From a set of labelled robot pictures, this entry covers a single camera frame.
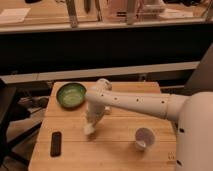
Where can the metal post left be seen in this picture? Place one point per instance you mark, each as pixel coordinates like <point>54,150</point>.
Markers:
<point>72,13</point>

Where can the white cup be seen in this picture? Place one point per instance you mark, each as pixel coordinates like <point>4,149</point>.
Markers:
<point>144,138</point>

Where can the green ceramic bowl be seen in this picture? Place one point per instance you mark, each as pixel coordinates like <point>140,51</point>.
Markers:
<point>71,95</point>

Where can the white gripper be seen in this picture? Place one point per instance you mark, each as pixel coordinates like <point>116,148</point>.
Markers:
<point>94,113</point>

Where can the metal post right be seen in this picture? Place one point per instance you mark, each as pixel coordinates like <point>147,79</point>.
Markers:
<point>130,11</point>

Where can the metal post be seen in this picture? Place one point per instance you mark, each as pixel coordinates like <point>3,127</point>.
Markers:
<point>130,11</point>
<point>72,13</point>

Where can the white paper sheet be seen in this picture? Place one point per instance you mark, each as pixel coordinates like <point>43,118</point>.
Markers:
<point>15,15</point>

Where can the black remote control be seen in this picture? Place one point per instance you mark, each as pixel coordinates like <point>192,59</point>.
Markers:
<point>56,141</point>

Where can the white sponge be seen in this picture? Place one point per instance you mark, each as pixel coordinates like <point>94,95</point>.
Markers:
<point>89,129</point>

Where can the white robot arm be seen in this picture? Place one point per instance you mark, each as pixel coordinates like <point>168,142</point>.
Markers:
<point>193,114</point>

